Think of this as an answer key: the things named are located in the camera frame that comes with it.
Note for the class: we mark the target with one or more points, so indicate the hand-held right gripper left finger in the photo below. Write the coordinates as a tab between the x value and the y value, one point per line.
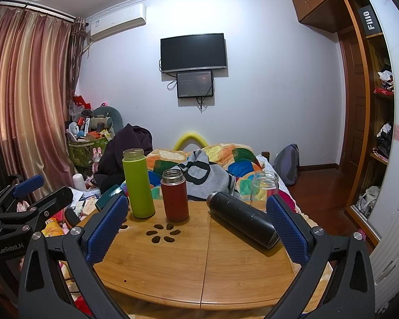
104	229

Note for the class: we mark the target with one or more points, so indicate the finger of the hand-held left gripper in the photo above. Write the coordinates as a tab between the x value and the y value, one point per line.
53	202
28	184

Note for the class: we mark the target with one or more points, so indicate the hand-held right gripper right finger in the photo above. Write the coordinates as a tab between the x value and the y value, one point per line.
289	229

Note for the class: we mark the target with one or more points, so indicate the black thermos cup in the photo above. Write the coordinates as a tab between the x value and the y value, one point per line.
239	216

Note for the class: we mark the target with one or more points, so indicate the green thermos cup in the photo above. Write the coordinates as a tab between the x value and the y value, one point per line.
138	186

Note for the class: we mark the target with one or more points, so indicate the red thermos cup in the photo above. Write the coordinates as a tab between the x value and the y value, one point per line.
175	202

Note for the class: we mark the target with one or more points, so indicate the yellow snack packet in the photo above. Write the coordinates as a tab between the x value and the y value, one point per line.
51	227

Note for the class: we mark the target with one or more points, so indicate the teal box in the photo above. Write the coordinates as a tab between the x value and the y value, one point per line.
107	196

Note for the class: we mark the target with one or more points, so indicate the white plastic bottle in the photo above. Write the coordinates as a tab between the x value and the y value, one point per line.
79	182

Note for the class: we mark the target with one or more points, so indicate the clear glass jar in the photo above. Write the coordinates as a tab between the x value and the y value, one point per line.
264	187

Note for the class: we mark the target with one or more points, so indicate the green fabric basket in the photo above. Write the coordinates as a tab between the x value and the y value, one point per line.
81	156

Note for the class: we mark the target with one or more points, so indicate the grey backpack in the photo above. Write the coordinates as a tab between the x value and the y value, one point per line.
287	166

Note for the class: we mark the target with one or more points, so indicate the pink bunny toy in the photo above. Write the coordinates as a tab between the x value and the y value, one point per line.
97	155

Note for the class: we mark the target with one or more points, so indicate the dark purple jacket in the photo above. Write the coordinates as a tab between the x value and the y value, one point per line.
119	153

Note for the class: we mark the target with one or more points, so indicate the colourful patchwork blanket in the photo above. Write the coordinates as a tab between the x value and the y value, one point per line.
242	166

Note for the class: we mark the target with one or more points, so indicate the grey handbag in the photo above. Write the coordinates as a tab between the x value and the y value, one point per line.
367	202

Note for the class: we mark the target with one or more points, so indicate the pink striped curtain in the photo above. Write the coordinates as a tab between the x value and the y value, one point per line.
26	89

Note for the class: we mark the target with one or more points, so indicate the red bag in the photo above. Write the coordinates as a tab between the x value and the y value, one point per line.
80	102

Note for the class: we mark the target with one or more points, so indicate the grey garment with black print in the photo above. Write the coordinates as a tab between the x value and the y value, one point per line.
202	176

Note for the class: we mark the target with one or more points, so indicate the grey neck pillow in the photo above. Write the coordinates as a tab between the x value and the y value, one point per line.
114	116

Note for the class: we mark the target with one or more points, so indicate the white ribbed suitcase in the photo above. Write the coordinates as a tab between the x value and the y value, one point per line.
395	249

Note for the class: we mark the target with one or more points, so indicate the yellow foam tube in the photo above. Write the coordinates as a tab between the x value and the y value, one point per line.
189	137

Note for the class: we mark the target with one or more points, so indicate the brown patterned curtain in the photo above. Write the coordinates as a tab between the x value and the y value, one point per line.
77	59

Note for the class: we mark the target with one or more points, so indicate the wooden wardrobe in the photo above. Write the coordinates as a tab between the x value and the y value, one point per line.
372	106

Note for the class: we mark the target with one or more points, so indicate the white air conditioner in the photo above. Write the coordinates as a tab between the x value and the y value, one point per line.
118	21

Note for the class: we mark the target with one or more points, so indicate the black label sign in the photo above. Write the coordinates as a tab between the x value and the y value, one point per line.
370	21

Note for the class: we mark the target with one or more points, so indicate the small black wall monitor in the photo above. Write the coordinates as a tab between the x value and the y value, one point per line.
195	84

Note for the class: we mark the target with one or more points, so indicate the black wall television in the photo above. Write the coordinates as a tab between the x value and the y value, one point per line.
193	53

